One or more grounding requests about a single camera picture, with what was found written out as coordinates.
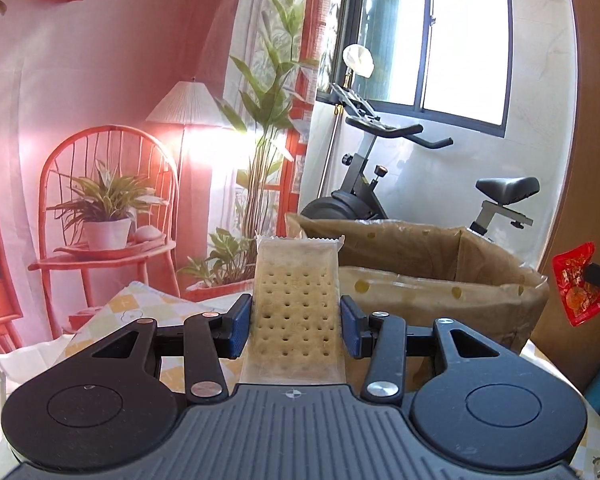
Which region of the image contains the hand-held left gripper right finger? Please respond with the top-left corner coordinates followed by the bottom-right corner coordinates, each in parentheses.
top-left (340, 295), bottom-right (524, 404)

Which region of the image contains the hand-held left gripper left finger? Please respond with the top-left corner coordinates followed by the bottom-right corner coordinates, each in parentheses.
top-left (64, 294), bottom-right (254, 406)

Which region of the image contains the red snack packet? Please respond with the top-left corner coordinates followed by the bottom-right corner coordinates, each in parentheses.
top-left (551, 242), bottom-right (600, 328)

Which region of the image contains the clear cracker packet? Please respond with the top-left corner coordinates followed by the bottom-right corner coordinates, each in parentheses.
top-left (240, 232), bottom-right (349, 387)

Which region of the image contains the brown cardboard box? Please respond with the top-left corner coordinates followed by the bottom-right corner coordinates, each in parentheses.
top-left (285, 212), bottom-right (551, 392)

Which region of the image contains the checkered floral tablecloth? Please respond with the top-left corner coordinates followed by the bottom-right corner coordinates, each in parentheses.
top-left (0, 280), bottom-right (600, 480)

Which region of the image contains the black exercise bike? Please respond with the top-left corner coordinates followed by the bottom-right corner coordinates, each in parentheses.
top-left (300, 82), bottom-right (541, 237)

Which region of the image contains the wooden door panel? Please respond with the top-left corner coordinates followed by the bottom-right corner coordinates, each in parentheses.
top-left (567, 0), bottom-right (600, 392)

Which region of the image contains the dark framed window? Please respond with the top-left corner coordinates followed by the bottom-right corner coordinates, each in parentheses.
top-left (316, 0), bottom-right (512, 140)

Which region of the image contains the printed wall tapestry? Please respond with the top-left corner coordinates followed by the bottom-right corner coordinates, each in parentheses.
top-left (0, 0), bottom-right (352, 357)

